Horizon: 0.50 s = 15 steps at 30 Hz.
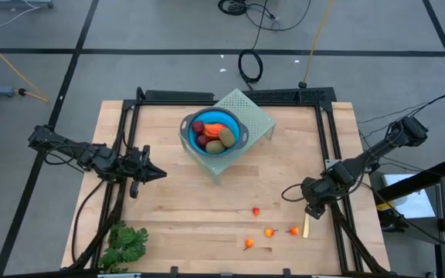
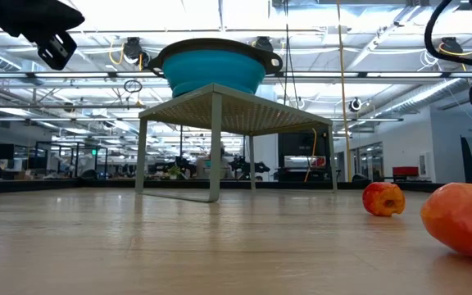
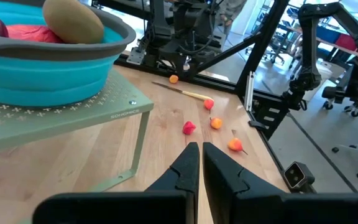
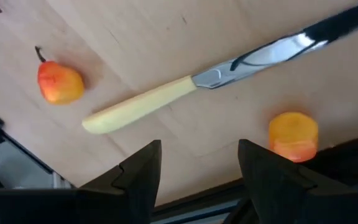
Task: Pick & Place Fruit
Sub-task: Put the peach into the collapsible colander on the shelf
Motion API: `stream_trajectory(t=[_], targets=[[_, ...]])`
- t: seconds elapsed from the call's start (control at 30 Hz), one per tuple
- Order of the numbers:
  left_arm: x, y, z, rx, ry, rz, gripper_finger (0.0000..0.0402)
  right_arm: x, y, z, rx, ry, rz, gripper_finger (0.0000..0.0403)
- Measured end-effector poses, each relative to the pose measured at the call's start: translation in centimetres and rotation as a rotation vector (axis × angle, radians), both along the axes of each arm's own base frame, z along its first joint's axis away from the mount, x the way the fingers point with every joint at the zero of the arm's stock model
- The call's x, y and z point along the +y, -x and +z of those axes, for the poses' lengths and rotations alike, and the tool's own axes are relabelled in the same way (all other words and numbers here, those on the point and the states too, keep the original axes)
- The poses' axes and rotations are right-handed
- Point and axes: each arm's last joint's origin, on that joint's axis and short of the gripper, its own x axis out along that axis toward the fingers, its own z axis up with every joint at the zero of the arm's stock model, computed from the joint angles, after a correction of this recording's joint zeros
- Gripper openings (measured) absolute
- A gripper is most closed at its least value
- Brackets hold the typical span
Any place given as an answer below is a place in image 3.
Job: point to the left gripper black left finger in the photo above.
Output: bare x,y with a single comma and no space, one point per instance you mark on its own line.
188,174

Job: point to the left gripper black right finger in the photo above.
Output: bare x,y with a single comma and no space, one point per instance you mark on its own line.
222,180

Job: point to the small red pepper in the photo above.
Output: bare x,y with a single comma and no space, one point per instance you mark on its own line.
209,104
189,127

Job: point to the blue bowl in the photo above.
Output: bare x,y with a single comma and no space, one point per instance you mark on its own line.
42,74

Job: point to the brown kiwi fruit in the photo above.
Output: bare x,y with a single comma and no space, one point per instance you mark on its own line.
73,21

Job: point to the background black robot arm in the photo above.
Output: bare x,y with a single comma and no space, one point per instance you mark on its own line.
309,46

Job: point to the small orange pepper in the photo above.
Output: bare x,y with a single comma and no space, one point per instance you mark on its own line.
235,145
216,123
173,79

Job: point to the silver aluminium extrusion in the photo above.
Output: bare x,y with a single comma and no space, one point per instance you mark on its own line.
249,90

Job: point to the green perforated metal shelf riser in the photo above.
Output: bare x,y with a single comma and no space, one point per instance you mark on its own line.
57,118

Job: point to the person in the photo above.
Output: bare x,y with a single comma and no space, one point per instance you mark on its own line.
232,12

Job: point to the black table-level camera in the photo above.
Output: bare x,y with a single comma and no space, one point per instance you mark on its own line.
295,175

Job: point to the silver metal mounting bracket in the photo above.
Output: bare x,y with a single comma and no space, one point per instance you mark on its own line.
135,56

